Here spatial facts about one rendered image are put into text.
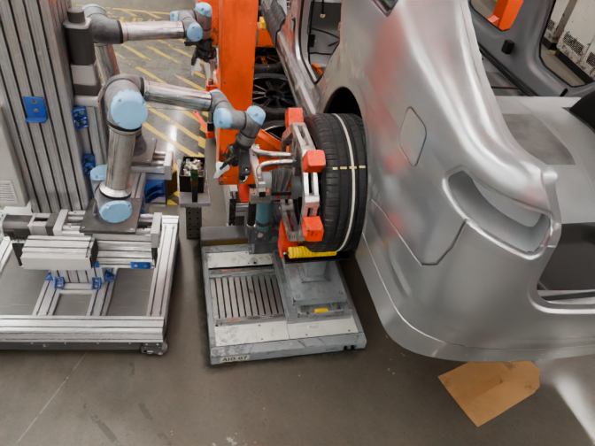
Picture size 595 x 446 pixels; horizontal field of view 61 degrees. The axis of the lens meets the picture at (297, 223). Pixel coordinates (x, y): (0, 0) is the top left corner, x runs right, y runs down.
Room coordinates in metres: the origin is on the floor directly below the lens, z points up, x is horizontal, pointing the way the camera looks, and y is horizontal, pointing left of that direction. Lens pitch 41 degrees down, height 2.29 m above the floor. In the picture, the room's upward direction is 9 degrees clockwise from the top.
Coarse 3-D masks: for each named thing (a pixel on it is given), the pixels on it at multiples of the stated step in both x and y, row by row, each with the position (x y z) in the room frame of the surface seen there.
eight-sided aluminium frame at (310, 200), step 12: (288, 132) 2.07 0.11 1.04; (300, 132) 2.00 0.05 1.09; (300, 144) 1.85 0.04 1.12; (312, 144) 1.87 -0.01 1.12; (300, 156) 1.81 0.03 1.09; (312, 180) 1.76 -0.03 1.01; (312, 192) 1.73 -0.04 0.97; (288, 204) 2.04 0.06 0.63; (312, 204) 1.67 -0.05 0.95; (300, 216) 1.69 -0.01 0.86; (288, 228) 1.86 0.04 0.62; (300, 228) 1.66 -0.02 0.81; (300, 240) 1.66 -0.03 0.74
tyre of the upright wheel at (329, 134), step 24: (312, 120) 2.02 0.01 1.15; (336, 120) 2.01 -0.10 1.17; (360, 120) 2.03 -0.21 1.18; (336, 144) 1.84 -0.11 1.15; (360, 144) 1.87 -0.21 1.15; (336, 168) 1.75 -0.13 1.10; (360, 168) 1.78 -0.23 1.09; (336, 192) 1.69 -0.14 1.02; (360, 192) 1.72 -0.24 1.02; (336, 216) 1.66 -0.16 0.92; (360, 216) 1.68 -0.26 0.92; (336, 240) 1.66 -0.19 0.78
